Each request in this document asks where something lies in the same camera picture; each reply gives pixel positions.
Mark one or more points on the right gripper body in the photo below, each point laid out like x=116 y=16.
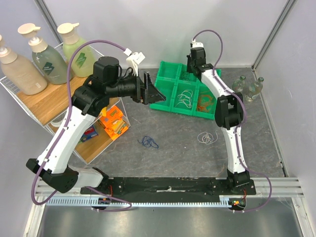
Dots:
x=188 y=65

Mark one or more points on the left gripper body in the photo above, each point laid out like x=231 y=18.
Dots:
x=142 y=94

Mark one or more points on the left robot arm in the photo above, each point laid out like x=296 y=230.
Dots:
x=88 y=101

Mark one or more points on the green compartment bin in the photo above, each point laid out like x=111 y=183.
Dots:
x=185 y=94

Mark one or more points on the yellow candy bag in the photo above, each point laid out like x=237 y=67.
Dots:
x=103 y=112

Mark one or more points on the orange snack box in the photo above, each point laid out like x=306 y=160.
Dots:
x=113 y=123

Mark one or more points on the right clear glass bottle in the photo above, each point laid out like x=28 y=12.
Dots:
x=252 y=91

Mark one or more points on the blue snack box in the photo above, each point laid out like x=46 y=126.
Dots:
x=90 y=133

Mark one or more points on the dark green pump bottle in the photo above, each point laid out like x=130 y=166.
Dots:
x=48 y=60

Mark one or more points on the beige pump bottle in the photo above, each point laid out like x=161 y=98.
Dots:
x=21 y=71

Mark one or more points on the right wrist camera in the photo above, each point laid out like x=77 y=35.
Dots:
x=195 y=44

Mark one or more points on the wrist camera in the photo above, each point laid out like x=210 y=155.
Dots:
x=134 y=59
x=195 y=44

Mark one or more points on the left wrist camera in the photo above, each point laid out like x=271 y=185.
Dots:
x=134 y=59

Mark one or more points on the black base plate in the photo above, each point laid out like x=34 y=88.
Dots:
x=171 y=188

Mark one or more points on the grey slotted cable duct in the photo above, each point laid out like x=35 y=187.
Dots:
x=97 y=201

